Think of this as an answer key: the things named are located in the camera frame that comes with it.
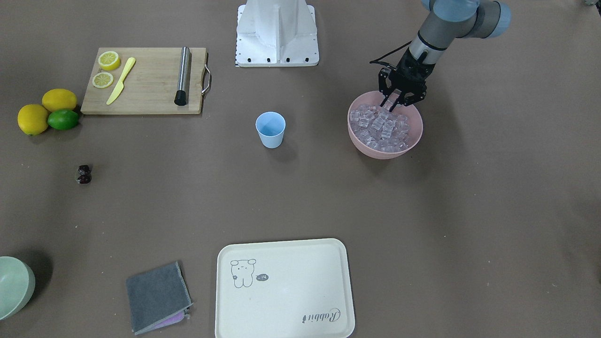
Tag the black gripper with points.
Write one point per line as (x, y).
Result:
(411, 75)

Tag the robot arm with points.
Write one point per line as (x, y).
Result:
(446, 21)

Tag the pile of ice cubes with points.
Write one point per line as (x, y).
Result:
(377, 129)

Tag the light blue cup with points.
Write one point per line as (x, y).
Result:
(271, 127)

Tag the dark cherries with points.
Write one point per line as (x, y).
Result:
(84, 174)

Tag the pink bowl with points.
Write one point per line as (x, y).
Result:
(414, 119)

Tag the steel rod black tip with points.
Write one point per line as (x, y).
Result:
(181, 97)

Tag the cream serving tray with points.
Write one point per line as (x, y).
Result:
(284, 289)

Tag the wooden cutting board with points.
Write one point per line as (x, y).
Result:
(150, 87)

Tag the yellow plastic knife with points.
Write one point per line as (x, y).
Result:
(119, 87)

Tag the lemon half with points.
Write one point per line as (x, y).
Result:
(109, 60)

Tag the lemon slice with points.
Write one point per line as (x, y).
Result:
(102, 80)

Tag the grey folded cloth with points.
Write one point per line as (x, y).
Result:
(157, 298)

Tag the green lime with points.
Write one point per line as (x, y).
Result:
(63, 119)

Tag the yellow lemon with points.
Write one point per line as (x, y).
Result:
(32, 119)
(58, 99)

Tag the mint green bowl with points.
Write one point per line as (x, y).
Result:
(17, 284)

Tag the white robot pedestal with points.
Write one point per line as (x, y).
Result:
(276, 33)

